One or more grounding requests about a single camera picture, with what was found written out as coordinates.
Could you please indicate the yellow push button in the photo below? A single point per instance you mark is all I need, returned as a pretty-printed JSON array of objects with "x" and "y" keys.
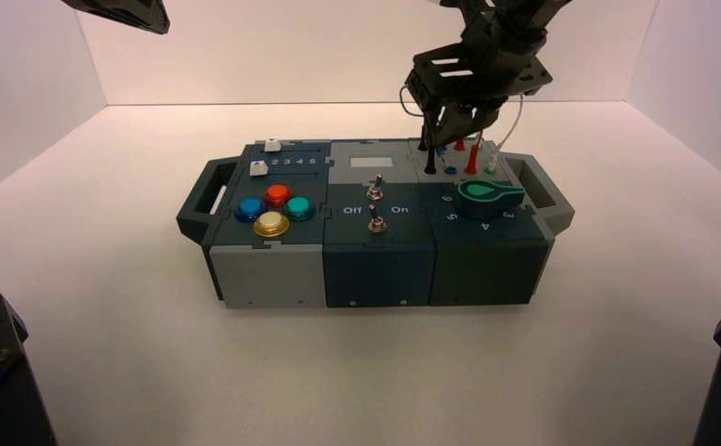
[{"x": 271, "y": 224}]

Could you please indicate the blue grey control box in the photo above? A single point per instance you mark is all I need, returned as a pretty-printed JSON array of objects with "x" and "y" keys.
[{"x": 274, "y": 277}]

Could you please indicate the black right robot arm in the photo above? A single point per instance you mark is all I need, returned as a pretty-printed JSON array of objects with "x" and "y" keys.
[{"x": 508, "y": 15}]

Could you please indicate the green rotary knob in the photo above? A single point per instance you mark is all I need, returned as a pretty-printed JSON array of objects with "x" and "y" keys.
[{"x": 490, "y": 194}]

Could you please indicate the metal toggle switch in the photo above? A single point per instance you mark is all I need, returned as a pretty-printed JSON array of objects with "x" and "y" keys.
[
  {"x": 376, "y": 221},
  {"x": 375, "y": 188}
]

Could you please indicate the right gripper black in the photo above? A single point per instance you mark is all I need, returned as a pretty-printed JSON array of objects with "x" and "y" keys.
[{"x": 490, "y": 68}]

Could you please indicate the white display window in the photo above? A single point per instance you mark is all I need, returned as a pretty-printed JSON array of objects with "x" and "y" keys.
[{"x": 371, "y": 162}]

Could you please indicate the red push button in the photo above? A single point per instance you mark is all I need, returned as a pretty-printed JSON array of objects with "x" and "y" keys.
[{"x": 278, "y": 195}]

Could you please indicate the green push button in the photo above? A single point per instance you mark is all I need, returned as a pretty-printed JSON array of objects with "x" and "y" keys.
[{"x": 299, "y": 208}]

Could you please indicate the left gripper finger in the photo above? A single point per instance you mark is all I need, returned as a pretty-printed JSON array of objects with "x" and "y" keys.
[
  {"x": 133, "y": 5},
  {"x": 139, "y": 19}
]

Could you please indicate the blue push button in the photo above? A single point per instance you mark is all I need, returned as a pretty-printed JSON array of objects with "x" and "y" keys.
[{"x": 250, "y": 209}]

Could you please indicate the white slider knob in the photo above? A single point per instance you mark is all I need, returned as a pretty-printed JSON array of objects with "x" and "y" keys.
[
  {"x": 258, "y": 168},
  {"x": 272, "y": 146}
]

